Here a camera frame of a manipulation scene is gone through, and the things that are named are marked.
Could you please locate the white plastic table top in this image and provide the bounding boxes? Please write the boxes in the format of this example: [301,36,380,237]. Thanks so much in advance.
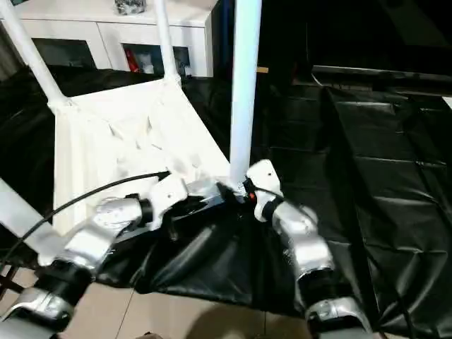
[48,74,245,266]

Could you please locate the white plastic table leg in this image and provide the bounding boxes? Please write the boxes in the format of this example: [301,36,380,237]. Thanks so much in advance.
[227,0,263,184]
[152,0,183,85]
[0,0,73,108]
[0,178,63,256]

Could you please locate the black work mat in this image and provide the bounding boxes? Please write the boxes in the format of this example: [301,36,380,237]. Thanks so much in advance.
[0,64,452,336]

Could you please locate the toy figures behind cabinet glass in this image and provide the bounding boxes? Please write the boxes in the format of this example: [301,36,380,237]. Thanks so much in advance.
[121,45,191,76]

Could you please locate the black tv cabinet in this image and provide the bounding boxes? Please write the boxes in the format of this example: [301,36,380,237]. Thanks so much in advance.
[212,0,452,84]

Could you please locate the white cabinet with glass doors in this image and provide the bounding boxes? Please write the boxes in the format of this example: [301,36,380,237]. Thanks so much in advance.
[0,0,217,77]

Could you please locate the grey plush toy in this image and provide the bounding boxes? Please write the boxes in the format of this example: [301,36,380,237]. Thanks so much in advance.
[115,0,148,16]

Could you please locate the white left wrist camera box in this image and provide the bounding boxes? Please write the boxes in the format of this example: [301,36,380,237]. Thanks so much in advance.
[145,173,190,230]

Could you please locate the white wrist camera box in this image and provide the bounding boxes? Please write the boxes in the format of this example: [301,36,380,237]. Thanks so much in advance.
[244,160,285,222]
[145,173,190,230]

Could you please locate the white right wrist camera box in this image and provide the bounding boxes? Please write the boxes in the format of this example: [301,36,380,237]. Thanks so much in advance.
[244,160,285,222]

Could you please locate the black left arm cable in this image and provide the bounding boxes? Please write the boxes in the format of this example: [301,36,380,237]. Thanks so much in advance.
[0,169,172,273]

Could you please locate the black metal stand frame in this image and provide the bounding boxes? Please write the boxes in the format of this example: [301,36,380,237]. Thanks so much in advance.
[0,261,22,297]

